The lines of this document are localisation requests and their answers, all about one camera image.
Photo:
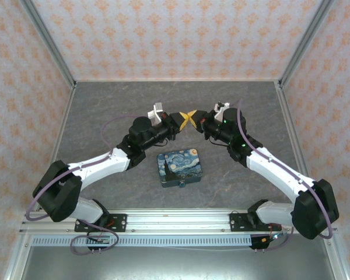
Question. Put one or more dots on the starry night painted tin box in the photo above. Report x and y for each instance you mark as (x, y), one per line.
(179, 166)

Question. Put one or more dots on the small blue padlock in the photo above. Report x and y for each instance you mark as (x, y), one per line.
(182, 184)

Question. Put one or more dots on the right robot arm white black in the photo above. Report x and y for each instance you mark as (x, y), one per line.
(274, 169)

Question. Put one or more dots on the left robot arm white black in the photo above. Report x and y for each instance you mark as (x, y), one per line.
(99, 163)

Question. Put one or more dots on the metal sheet panel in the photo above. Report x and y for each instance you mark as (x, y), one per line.
(175, 265)

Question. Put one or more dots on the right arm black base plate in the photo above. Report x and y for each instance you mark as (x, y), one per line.
(236, 223)

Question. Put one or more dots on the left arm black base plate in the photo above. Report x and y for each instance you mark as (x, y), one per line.
(119, 223)

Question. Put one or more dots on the aluminium mounting rail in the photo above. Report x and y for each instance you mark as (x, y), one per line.
(178, 221)

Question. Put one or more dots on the aluminium frame post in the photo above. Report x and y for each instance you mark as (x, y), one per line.
(304, 43)
(51, 43)

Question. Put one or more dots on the aluminium frame leg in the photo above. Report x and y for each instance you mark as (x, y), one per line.
(17, 256)
(335, 256)

